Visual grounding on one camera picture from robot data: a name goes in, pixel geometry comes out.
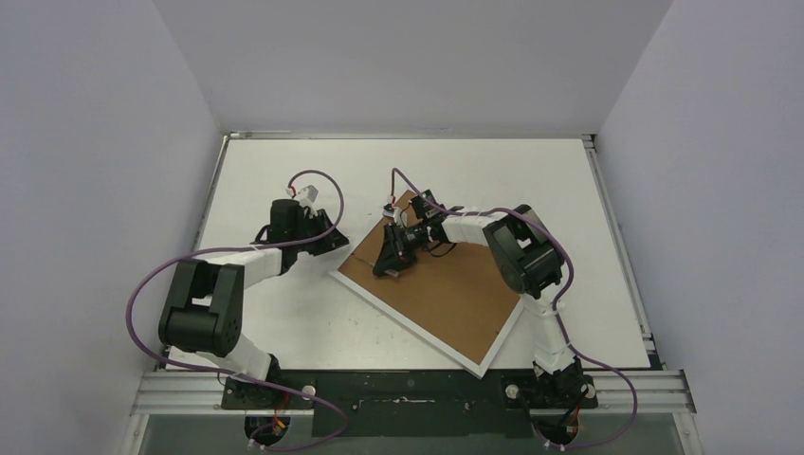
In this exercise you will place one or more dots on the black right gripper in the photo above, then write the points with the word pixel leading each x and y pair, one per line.
pixel 399 242

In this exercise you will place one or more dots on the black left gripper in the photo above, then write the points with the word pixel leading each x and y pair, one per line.
pixel 332 241

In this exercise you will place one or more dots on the white picture frame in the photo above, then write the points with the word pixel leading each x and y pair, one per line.
pixel 457 303

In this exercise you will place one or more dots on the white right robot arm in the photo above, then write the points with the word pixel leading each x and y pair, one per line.
pixel 525 253

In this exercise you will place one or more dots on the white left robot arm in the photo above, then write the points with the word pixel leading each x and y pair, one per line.
pixel 203 312

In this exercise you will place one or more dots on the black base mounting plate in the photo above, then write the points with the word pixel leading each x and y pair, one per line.
pixel 428 403

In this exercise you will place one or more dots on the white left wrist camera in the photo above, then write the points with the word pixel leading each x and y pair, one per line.
pixel 305 196

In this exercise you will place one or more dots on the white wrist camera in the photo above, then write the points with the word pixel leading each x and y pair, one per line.
pixel 305 196
pixel 396 214

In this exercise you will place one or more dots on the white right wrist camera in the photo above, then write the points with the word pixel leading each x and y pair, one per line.
pixel 396 214

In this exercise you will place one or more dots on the aluminium table front rail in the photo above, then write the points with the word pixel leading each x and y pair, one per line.
pixel 189 393

